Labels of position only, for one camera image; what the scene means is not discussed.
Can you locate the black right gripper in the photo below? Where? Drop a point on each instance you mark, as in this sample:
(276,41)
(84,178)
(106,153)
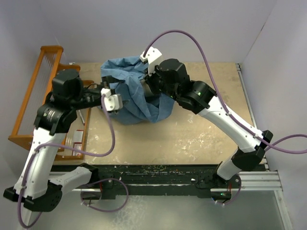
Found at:
(149,79)

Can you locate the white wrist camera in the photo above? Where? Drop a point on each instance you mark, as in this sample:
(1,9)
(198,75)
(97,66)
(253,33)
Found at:
(153,58)
(112,102)

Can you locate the blue pillowcase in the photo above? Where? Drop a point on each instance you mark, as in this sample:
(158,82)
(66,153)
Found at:
(138,107)

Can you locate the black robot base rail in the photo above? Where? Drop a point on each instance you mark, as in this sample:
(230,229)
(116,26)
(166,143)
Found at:
(162,180)

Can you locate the orange wooden tiered rack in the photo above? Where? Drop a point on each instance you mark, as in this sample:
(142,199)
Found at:
(46,68)

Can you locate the magenta capped marker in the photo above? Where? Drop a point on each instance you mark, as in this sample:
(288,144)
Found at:
(81,117)

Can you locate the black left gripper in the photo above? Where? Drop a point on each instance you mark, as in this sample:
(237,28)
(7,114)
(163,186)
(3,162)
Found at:
(106,80)

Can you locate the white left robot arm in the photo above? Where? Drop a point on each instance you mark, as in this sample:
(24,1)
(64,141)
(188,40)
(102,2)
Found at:
(34,189)

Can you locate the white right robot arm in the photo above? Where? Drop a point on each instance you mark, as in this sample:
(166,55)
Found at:
(202,100)

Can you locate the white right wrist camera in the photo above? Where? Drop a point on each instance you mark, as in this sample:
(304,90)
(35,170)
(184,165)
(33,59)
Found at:
(153,58)

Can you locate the aluminium frame rail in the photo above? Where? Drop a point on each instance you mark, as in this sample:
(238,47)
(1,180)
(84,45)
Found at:
(238,67)

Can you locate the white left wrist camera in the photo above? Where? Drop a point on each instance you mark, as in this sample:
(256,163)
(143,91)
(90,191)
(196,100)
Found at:
(112,102)

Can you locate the white pillow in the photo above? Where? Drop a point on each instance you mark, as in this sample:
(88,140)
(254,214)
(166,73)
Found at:
(147,91)

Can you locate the red white small box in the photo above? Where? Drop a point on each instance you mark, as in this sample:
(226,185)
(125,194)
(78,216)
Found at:
(77,139)

